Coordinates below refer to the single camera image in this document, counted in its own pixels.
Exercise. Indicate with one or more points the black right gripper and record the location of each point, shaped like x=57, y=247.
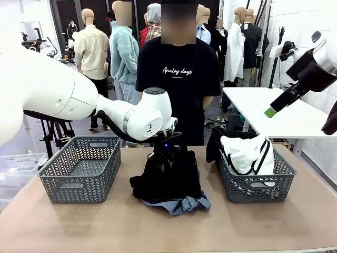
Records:
x=313, y=73

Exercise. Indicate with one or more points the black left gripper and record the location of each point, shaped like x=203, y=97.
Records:
x=166, y=153

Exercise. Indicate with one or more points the black top garment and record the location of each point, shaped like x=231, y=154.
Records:
x=213, y=147

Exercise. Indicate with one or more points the white garment black trim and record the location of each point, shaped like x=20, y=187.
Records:
x=242, y=155

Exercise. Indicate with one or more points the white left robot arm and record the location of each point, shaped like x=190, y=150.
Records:
x=52, y=92

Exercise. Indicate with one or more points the large white table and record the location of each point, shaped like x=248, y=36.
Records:
x=250, y=105

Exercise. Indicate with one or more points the thin black light stand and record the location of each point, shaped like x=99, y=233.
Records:
x=276, y=52

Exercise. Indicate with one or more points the blue denim shorts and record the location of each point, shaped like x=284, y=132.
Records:
x=194, y=206

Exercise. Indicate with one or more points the dark grey bin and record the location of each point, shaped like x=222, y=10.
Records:
x=234, y=121

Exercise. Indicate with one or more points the person in black t-shirt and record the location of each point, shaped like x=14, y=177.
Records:
x=179, y=105

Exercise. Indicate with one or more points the mannequin in black jacket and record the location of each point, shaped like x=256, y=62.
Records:
x=252, y=44

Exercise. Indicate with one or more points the mannequin in white shirt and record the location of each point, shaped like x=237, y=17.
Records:
x=234, y=52

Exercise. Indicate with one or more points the grey plastic woven basket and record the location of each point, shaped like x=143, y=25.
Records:
x=260, y=189
x=79, y=182

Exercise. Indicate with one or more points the mannequin in blue shirt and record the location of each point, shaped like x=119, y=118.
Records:
x=204, y=34

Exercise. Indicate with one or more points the mannequin in blue fleece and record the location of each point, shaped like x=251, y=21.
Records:
x=123, y=63

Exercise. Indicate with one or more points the black tripod stand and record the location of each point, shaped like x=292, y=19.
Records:
x=52, y=137

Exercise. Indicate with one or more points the mannequin in red garment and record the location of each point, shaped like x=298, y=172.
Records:
x=143, y=37

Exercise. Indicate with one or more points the mannequin in cream shirt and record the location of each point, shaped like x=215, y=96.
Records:
x=90, y=52

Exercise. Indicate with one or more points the mannequin in plaid hoodie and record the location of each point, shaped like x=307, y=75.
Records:
x=154, y=29

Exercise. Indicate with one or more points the clear plastic storage box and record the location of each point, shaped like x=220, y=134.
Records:
x=18, y=164

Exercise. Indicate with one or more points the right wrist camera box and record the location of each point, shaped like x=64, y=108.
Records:
x=280, y=50

